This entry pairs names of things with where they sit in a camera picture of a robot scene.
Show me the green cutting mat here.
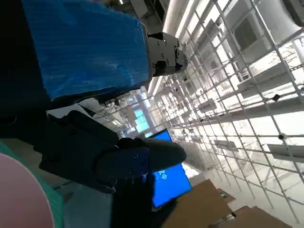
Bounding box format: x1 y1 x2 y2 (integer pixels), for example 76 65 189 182
0 139 64 228

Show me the white wire grid wall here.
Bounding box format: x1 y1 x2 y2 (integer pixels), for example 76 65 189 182
152 0 304 224

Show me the brown cardboard box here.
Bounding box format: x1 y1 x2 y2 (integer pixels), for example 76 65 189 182
209 206 293 228
162 179 235 228

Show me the small bright monitor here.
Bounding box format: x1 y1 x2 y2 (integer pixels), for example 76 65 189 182
132 108 151 133

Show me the pink bowl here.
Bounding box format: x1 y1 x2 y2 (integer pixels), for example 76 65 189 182
0 153 55 228

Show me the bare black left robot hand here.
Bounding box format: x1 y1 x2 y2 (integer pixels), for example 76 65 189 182
0 0 188 228

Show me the laptop with blue screen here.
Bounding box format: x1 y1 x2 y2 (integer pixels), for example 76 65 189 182
144 129 193 210

